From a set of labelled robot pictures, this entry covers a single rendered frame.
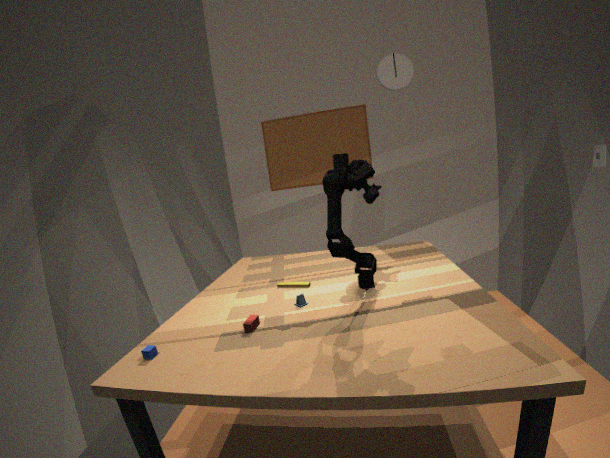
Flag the red rectangular block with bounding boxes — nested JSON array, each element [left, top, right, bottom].
[[242, 315, 260, 333]]

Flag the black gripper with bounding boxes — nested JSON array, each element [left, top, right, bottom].
[[348, 160, 382, 203]]

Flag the yellow bar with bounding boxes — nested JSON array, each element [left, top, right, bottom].
[[277, 282, 311, 288]]

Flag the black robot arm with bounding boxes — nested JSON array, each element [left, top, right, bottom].
[[322, 153, 377, 288]]

